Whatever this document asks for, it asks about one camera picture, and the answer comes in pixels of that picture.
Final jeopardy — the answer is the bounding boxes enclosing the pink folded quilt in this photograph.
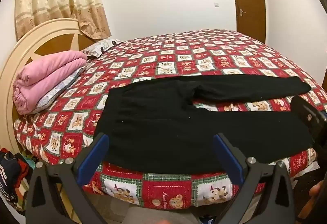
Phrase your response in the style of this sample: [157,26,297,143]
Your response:
[12,51,88,115]

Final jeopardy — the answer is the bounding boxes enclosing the black pants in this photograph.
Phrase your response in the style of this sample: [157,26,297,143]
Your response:
[96,75,316,172]

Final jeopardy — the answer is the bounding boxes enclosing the person's right hand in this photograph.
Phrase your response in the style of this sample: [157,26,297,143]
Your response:
[299,180,323,224]

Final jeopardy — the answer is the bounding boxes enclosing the pile of dark clothes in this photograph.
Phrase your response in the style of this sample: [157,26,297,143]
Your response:
[0,147,36,212]

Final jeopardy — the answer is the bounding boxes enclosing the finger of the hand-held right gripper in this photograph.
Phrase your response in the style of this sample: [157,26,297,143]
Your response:
[291,95,327,138]

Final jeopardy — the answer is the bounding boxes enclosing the grey patterned pillow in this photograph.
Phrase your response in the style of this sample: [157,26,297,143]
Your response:
[81,38,122,57]

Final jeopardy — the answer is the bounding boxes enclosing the cream and brown headboard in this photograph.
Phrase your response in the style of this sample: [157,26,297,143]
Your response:
[0,18,103,155]

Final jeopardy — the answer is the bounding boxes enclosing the red printed patchwork blanket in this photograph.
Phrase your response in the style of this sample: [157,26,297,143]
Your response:
[14,29,327,208]

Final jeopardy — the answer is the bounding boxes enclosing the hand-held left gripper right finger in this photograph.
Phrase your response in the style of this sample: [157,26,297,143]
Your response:
[213,133,296,224]

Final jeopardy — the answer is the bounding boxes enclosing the pale floral pillow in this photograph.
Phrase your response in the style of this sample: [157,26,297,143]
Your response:
[36,66,87,113]

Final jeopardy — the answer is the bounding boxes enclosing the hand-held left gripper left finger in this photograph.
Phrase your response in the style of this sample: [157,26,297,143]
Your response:
[26,132,110,224]

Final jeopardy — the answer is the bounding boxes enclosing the brown wooden door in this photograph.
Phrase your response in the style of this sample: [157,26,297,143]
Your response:
[228,0,267,43]

